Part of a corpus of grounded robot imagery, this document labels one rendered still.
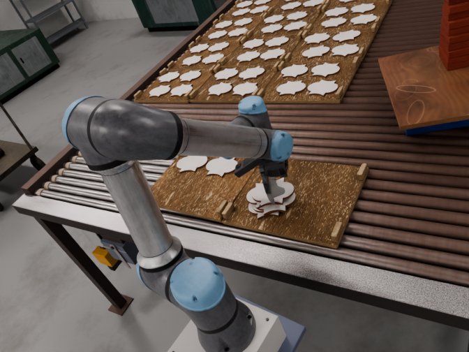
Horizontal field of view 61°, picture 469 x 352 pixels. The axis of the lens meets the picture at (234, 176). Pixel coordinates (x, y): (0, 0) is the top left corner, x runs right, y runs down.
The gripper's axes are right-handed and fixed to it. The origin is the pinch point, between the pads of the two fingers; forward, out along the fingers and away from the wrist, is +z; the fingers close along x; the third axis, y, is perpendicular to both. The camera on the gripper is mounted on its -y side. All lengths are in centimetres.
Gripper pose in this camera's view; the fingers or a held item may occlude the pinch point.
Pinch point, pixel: (272, 191)
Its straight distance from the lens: 133.9
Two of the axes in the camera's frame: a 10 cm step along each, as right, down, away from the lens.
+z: 2.9, 7.3, 6.1
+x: 1.3, -6.7, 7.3
